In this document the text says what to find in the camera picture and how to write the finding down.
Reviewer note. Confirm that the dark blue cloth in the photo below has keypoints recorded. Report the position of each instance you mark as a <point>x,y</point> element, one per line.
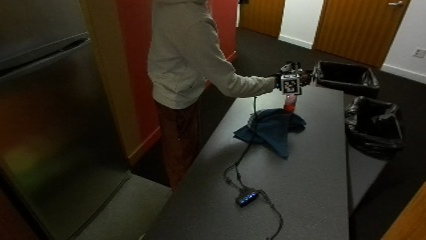
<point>273,128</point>

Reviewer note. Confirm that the white marker cube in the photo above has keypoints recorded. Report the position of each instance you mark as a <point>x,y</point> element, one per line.
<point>290,84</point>

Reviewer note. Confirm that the stainless steel refrigerator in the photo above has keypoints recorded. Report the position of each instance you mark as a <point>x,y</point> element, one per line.
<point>53,120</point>

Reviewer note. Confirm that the black hub with blue lights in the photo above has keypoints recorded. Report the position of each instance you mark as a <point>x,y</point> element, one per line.
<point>246,197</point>

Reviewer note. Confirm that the the person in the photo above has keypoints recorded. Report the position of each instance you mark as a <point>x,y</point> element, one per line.
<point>186,60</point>

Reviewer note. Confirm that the white wall outlet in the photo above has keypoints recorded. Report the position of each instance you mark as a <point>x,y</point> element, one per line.
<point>418,52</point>

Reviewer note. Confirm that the black lined trash bin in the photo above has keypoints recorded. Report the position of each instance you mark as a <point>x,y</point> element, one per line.
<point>372,125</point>
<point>346,78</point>

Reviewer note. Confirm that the red spray bottle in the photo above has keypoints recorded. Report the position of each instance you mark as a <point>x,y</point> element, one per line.
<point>288,101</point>

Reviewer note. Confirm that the wooden cabinet corner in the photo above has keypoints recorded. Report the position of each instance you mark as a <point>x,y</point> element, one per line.
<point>407,218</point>

